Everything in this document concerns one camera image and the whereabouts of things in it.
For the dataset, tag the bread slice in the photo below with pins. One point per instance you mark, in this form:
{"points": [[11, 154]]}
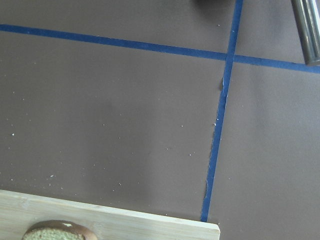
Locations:
{"points": [[58, 230]]}

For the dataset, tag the wooden cutting board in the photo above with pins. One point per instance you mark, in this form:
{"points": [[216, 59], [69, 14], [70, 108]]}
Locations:
{"points": [[19, 211]]}

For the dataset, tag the metal scoop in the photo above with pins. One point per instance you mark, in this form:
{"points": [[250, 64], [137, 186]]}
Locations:
{"points": [[307, 20]]}

